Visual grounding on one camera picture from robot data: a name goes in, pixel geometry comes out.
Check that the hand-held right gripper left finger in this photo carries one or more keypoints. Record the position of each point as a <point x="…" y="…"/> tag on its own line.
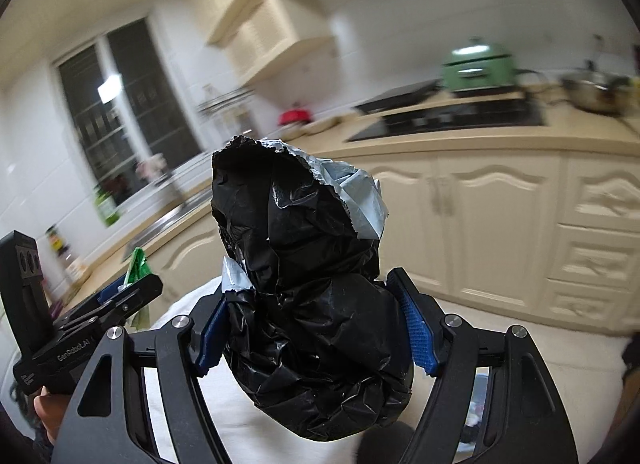
<point x="212" y="334"/>

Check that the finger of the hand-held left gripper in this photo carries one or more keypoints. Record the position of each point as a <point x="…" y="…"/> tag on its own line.
<point x="135" y="294"/>
<point x="107" y="294"/>

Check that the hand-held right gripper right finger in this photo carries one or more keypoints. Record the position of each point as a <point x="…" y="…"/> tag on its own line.
<point x="417" y="324"/>

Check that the green packet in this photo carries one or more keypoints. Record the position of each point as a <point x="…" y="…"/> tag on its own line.
<point x="137" y="266"/>

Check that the large black plastic bag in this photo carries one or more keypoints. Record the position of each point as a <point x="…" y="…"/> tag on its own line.
<point x="310" y="334"/>

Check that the person's left hand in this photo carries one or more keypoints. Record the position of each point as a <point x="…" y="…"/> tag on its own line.
<point x="50" y="414"/>

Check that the large glass jar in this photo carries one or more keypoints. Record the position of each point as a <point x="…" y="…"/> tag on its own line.
<point x="76" y="269"/>

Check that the cream cabinet door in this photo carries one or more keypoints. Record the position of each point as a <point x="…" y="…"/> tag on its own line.
<point x="500" y="229"/>
<point x="185" y="254"/>
<point x="410" y="224"/>

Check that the small jar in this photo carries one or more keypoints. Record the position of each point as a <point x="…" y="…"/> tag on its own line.
<point x="55" y="240"/>

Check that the steel sink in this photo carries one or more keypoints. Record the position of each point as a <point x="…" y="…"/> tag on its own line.
<point x="170" y="224"/>

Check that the green dish soap bottle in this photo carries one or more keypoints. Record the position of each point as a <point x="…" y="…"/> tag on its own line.
<point x="107" y="209"/>

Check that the pale cloth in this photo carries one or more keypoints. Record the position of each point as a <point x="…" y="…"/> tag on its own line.
<point x="150" y="166"/>

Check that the cream drawer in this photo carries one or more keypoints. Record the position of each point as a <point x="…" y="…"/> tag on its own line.
<point x="605" y="194"/>
<point x="600" y="259"/>
<point x="590" y="304"/>

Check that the window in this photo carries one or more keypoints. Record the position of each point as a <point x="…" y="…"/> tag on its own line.
<point x="125" y="118"/>

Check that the black gas stove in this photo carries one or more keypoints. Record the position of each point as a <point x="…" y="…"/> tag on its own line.
<point x="450" y="121"/>

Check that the cream bowl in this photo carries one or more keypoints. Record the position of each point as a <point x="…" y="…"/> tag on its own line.
<point x="327" y="124"/>

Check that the black griddle pan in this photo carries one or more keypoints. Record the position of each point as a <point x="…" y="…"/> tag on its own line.
<point x="400" y="96"/>

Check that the red lid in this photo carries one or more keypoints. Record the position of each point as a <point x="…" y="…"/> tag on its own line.
<point x="295" y="116"/>

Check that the green electric grill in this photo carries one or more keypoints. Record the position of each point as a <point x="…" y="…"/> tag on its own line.
<point x="480" y="68"/>

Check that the steel pot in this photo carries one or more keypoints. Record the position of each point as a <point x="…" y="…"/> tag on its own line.
<point x="595" y="91"/>

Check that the metal wall rack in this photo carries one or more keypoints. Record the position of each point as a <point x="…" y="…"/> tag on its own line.
<point x="220" y="101"/>

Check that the lattice door wall cabinet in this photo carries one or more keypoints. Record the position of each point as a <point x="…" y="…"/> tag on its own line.
<point x="280" y="38"/>

